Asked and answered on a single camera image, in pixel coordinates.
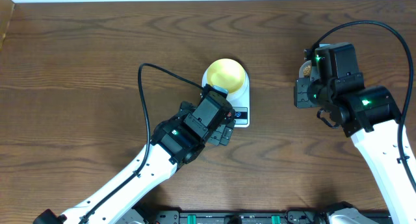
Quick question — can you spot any clear plastic bean container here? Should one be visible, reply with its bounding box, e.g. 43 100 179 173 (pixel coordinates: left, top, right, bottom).
298 60 312 78

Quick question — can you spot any cardboard panel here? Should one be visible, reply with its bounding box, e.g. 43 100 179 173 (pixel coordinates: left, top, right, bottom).
0 0 15 49

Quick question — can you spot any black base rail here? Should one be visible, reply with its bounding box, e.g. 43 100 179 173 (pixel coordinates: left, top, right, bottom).
142 209 394 224

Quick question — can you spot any white digital kitchen scale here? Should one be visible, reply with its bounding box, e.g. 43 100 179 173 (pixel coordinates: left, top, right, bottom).
202 68 250 128

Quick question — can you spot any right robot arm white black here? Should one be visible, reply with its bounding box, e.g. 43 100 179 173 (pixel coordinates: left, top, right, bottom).
294 42 415 223

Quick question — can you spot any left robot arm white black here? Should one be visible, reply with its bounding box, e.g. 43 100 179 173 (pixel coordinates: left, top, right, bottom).
33 91 235 224

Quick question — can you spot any yellow plastic bowl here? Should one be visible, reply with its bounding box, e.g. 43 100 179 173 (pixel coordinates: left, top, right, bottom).
206 58 246 93

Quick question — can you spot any soybeans pile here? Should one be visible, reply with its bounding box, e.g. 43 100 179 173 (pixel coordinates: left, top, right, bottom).
303 65 311 77

